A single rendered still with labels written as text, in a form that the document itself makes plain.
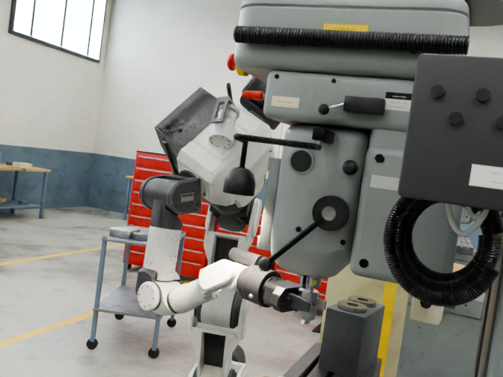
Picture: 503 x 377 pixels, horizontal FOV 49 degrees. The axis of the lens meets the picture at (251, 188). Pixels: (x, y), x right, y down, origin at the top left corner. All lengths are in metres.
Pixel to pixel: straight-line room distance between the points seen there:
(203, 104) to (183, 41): 10.30
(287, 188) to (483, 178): 0.46
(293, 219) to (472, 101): 0.48
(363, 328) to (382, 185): 0.69
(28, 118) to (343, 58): 10.33
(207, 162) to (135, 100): 10.79
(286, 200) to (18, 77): 10.06
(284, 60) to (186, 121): 0.58
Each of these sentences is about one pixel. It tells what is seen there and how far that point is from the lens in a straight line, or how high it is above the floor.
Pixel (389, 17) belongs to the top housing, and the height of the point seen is 1.84.
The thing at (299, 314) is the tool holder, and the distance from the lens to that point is 1.26.
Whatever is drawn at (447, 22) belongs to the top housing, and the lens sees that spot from 1.11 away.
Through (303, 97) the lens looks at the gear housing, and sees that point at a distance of 1.14.
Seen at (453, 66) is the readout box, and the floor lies 1.71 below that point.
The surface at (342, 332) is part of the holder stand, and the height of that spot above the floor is 1.07.
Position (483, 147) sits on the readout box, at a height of 1.60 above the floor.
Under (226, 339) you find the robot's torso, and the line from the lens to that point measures 1.98.
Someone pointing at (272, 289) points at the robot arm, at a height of 1.25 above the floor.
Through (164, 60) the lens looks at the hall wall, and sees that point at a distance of 12.12.
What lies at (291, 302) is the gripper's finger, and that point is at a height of 1.24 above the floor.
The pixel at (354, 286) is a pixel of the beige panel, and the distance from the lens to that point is 3.02.
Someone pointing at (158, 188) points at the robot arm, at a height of 1.43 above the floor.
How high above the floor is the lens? 1.54
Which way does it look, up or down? 3 degrees down
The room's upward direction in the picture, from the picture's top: 8 degrees clockwise
